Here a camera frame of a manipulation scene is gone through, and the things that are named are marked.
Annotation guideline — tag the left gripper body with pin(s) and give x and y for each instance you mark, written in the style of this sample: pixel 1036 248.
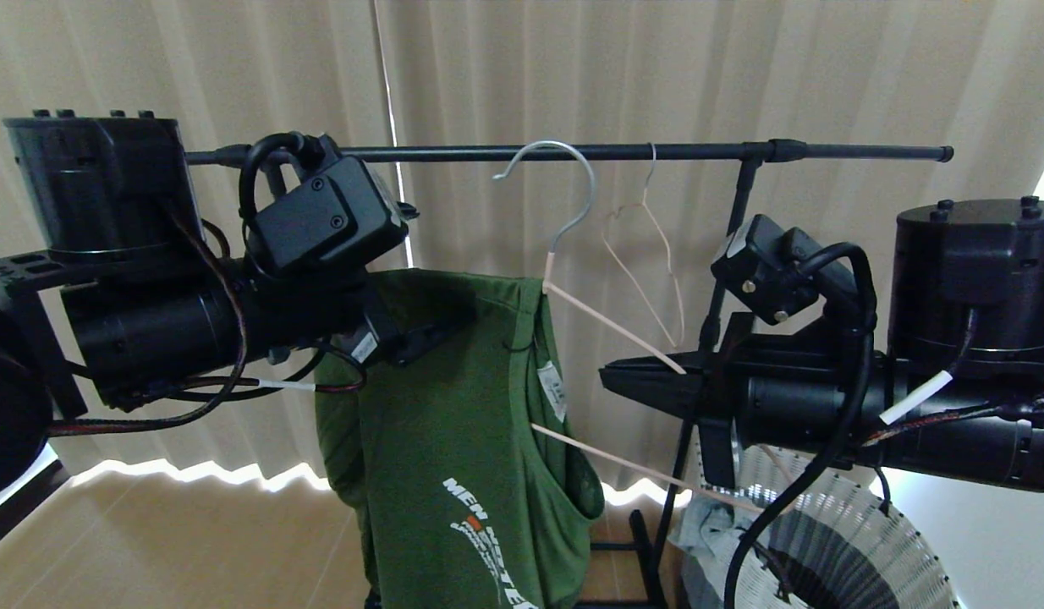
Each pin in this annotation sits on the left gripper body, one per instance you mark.
pixel 158 338

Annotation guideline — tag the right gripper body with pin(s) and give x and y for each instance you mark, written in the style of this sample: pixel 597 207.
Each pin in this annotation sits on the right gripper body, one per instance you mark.
pixel 826 414

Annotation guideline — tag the pink clothes hanger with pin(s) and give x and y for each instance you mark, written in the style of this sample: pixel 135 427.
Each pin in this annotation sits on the pink clothes hanger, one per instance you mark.
pixel 668 256
pixel 615 326

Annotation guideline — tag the green long-sleeved shirt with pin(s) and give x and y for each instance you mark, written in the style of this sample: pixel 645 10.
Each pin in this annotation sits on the green long-sleeved shirt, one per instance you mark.
pixel 454 440

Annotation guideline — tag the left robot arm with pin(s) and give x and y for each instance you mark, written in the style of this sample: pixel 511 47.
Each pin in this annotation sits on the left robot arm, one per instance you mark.
pixel 99 186

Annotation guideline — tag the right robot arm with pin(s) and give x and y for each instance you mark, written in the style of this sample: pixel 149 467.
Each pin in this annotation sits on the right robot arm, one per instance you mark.
pixel 970 279

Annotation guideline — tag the white laundry basket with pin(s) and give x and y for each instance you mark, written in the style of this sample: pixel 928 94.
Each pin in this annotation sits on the white laundry basket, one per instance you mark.
pixel 860 550

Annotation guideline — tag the heap of clothes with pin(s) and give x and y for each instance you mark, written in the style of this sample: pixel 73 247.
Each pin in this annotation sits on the heap of clothes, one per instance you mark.
pixel 712 541

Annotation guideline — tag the black clothes rack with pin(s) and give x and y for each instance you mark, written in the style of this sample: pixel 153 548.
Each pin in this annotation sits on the black clothes rack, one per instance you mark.
pixel 657 151

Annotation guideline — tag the beige curtain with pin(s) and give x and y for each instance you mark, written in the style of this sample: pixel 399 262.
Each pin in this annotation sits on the beige curtain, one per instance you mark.
pixel 742 76

